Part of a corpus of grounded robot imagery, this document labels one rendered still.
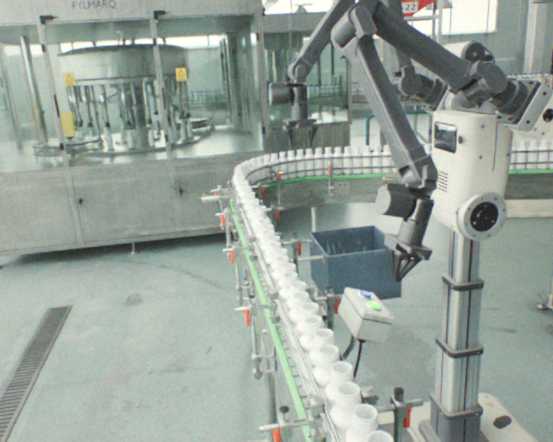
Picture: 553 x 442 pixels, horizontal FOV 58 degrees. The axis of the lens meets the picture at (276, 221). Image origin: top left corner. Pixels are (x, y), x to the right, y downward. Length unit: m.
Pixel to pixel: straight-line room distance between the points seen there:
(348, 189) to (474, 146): 1.65
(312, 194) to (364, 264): 1.20
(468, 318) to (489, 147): 0.60
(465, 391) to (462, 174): 0.81
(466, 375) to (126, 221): 3.64
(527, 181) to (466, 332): 1.60
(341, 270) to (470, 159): 0.70
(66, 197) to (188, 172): 1.12
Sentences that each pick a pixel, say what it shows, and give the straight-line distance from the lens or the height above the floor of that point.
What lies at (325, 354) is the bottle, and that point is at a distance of 0.93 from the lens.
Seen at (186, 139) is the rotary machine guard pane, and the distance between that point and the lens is 4.72.
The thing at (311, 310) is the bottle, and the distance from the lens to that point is 1.08.
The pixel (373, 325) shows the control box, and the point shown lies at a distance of 1.19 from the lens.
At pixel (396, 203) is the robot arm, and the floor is 1.37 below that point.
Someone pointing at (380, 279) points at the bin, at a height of 0.82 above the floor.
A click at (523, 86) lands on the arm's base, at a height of 1.58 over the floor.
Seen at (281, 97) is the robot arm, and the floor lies 1.57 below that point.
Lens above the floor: 1.66
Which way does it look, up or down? 17 degrees down
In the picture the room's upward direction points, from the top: 4 degrees counter-clockwise
